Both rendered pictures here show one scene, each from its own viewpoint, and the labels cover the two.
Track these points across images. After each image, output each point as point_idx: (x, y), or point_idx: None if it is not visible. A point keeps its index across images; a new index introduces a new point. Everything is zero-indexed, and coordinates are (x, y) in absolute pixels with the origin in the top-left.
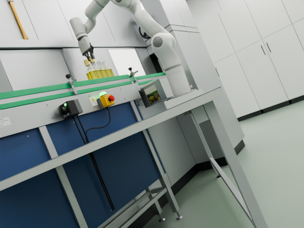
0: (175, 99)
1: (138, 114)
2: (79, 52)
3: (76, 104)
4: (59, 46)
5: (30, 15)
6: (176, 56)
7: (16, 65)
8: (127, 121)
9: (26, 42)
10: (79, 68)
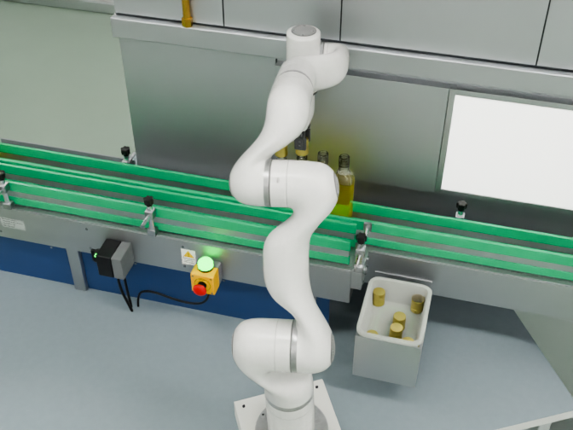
0: (240, 426)
1: None
2: None
3: (113, 266)
4: (270, 56)
5: None
6: (273, 394)
7: (151, 74)
8: (273, 314)
9: (182, 34)
10: None
